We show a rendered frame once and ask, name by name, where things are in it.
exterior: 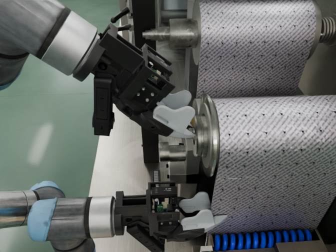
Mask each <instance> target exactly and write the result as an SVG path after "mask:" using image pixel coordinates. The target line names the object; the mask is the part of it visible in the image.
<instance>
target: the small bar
mask: <svg viewBox="0 0 336 252"><path fill-rule="evenodd" d="M274 250H275V252H328V250H327V248H326V246H325V244H324V242H323V240H311V241H295V242H279V243H275V245H274Z"/></svg>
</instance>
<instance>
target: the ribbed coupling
mask: <svg viewBox="0 0 336 252"><path fill-rule="evenodd" d="M321 21H322V23H321V34H320V38H319V42H318V43H324V44H325V45H326V46H334V45H336V14H330V15H328V16H327V17H322V18H321Z"/></svg>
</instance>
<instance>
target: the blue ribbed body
mask: <svg viewBox="0 0 336 252"><path fill-rule="evenodd" d="M222 237H223V239H221V237H220V235H219V234H217V235H215V240H213V244H214V250H215V251H219V250H220V251H226V250H228V251H230V250H241V249H243V250H246V249H257V248H258V249H262V248H274V246H275V244H276V243H286V242H303V241H316V240H317V237H316V235H315V234H311V232H310V231H309V230H308V229H305V230H304V232H303V231H302V230H300V229H298V230H297V231H296V232H295V231H294V230H290V231H289V234H288V232H287V231H286V230H284V231H282V236H281V233H280V232H279V231H275V233H274V235H273V233H272V232H271V231H269V232H267V237H266V234H265V233H264V232H261V233H260V237H259V236H258V234H257V233H256V232H254V233H253V234H252V238H251V235H250V233H248V232H247V233H246V234H245V238H243V234H242V233H239V234H238V235H237V237H238V238H237V239H236V236H235V234H233V233H232V234H231V235H230V239H228V235H227V234H223V236H222Z"/></svg>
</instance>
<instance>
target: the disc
mask: <svg viewBox="0 0 336 252"><path fill-rule="evenodd" d="M203 103H205V104H206V106H207V108H208V112H209V118H210V126H211V159H210V164H209V167H208V168H206V167H205V166H204V164H203V161H202V157H201V162H202V167H203V170H204V173H205V175H206V176H207V177H208V178H211V177H212V176H213V174H214V172H215V167H216V160H217V129H216V119H215V112H214V107H213V103H212V100H211V98H210V96H209V95H208V94H207V93H204V94H203V95H202V97H201V100H200V105H199V114H200V109H201V105H202V104H203Z"/></svg>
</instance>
